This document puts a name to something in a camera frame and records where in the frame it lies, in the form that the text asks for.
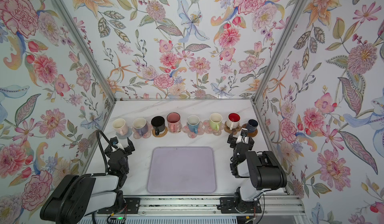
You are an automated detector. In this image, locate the brown wooden round coaster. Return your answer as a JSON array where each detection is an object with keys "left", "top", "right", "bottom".
[{"left": 242, "top": 124, "right": 258, "bottom": 138}]

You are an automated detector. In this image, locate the dark navy small mug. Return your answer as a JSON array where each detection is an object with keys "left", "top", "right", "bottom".
[{"left": 246, "top": 119, "right": 259, "bottom": 134}]

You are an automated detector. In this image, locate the red inside white mug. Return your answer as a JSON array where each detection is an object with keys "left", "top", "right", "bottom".
[{"left": 226, "top": 113, "right": 241, "bottom": 130}]

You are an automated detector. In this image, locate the cream mug pink handle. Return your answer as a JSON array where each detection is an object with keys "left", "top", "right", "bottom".
[{"left": 112, "top": 118, "right": 129, "bottom": 136}]

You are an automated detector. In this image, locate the grey round coaster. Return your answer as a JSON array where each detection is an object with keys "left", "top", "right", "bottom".
[{"left": 116, "top": 127, "right": 133, "bottom": 140}]

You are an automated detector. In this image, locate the cream mug green handle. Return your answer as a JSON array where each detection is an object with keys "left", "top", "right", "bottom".
[{"left": 209, "top": 113, "right": 223, "bottom": 132}]

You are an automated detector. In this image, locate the cream mug purple handle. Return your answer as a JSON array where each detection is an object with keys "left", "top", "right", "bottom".
[{"left": 133, "top": 118, "right": 149, "bottom": 137}]

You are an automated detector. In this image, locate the woven tan round coaster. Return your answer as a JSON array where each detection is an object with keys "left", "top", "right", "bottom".
[{"left": 152, "top": 127, "right": 168, "bottom": 138}]

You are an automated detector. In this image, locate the black mug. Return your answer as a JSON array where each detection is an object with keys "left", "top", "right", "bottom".
[{"left": 151, "top": 116, "right": 166, "bottom": 136}]

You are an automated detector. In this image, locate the white mug blue handle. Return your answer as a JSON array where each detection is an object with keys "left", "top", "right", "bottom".
[{"left": 187, "top": 115, "right": 200, "bottom": 134}]

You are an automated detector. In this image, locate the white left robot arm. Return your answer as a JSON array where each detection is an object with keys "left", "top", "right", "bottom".
[{"left": 40, "top": 137, "right": 139, "bottom": 224}]

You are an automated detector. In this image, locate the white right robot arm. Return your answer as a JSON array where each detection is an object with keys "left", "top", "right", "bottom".
[{"left": 227, "top": 128, "right": 288, "bottom": 203}]

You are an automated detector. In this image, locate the cork paw coaster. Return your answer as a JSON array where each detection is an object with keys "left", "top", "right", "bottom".
[{"left": 224, "top": 122, "right": 242, "bottom": 135}]

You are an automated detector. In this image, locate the lilac tray mat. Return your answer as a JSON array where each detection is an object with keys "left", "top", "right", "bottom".
[{"left": 147, "top": 147, "right": 217, "bottom": 195}]

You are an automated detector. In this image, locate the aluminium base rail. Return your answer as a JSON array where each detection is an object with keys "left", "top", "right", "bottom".
[{"left": 80, "top": 193, "right": 309, "bottom": 224}]

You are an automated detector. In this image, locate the aluminium corner post right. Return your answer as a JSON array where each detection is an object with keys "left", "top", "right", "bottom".
[{"left": 253, "top": 0, "right": 308, "bottom": 104}]

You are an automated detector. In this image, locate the aluminium corner post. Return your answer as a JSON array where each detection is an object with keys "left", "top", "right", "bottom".
[
  {"left": 253, "top": 0, "right": 308, "bottom": 104},
  {"left": 51, "top": 0, "right": 117, "bottom": 105}
]

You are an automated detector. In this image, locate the aluminium corner post left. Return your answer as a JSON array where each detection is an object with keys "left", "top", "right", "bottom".
[{"left": 51, "top": 0, "right": 117, "bottom": 105}]

